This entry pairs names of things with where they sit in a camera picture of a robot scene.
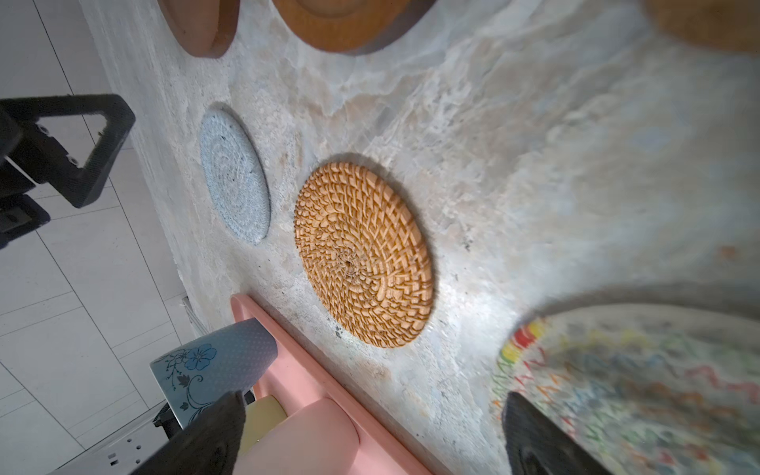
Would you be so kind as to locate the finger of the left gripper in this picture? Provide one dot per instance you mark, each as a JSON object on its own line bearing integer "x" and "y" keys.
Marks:
{"x": 89, "y": 177}

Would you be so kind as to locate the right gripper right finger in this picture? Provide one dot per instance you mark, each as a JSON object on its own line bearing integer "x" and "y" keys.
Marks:
{"x": 535, "y": 445}

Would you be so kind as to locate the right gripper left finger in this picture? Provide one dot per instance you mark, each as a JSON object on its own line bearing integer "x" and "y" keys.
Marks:
{"x": 209, "y": 445}

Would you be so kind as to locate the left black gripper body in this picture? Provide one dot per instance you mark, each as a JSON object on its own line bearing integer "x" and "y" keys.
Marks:
{"x": 18, "y": 196}

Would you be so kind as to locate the blue floral mug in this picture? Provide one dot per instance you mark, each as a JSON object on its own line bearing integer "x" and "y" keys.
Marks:
{"x": 195, "y": 376}

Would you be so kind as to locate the grey woven round coaster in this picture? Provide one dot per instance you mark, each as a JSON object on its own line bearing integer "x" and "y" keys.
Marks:
{"x": 234, "y": 175}

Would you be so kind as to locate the brown wooden coaster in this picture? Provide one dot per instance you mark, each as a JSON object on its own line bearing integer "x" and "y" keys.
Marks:
{"x": 355, "y": 27}
{"x": 203, "y": 28}

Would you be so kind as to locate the rattan woven round coaster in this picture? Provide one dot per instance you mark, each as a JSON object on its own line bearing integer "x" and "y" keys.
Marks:
{"x": 364, "y": 254}

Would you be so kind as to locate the cork paw print coaster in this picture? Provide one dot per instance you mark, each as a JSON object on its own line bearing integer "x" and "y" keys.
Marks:
{"x": 725, "y": 25}

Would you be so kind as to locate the white mug pink handle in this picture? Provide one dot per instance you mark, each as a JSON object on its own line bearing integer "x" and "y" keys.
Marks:
{"x": 318, "y": 439}

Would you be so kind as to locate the white power strip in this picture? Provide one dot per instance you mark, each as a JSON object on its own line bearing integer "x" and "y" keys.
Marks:
{"x": 121, "y": 453}

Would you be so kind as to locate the pink rectangular tray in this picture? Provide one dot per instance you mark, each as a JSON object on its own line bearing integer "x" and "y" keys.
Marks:
{"x": 296, "y": 380}

